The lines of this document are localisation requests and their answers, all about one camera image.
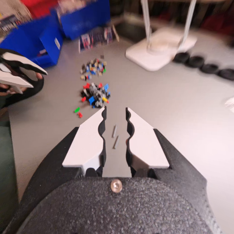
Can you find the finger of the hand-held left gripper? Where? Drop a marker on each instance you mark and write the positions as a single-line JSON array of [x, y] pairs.
[[12, 80], [20, 61]]

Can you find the black rubber lego tire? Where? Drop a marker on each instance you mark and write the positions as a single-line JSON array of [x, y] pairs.
[[209, 68], [181, 58], [226, 74], [195, 62]]

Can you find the lego sticker sheet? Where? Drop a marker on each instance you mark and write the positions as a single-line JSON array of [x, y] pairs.
[[96, 39]]

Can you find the person's left hand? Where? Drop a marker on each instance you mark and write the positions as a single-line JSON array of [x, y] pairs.
[[39, 76]]

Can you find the white book stand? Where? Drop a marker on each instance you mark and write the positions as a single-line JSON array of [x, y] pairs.
[[155, 54]]

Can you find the pile of small lego pieces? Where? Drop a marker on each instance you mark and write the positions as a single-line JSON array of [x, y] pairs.
[[93, 69]]

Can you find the red lego piece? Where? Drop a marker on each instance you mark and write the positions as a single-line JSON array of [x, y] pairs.
[[80, 115]]

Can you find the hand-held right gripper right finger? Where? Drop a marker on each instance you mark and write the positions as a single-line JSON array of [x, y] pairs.
[[146, 146]]

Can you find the green lego piece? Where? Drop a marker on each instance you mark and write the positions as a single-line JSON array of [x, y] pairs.
[[77, 109]]

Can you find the partly built lego assembly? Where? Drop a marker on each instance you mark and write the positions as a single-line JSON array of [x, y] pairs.
[[96, 95]]

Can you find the plastic bag of lego parts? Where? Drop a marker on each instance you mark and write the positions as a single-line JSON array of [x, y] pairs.
[[76, 5]]

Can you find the grey lego axle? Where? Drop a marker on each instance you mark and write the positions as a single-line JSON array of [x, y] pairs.
[[115, 131], [116, 142]]

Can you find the clear plastic bag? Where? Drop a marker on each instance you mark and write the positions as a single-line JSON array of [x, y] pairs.
[[230, 104]]

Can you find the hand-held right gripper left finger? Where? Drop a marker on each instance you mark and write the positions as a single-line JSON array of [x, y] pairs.
[[84, 146]]

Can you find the blue plastic bin with label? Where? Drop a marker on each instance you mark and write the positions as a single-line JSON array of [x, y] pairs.
[[47, 36]]

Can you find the red plastic bin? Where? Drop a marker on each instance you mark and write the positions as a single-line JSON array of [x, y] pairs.
[[43, 9]]

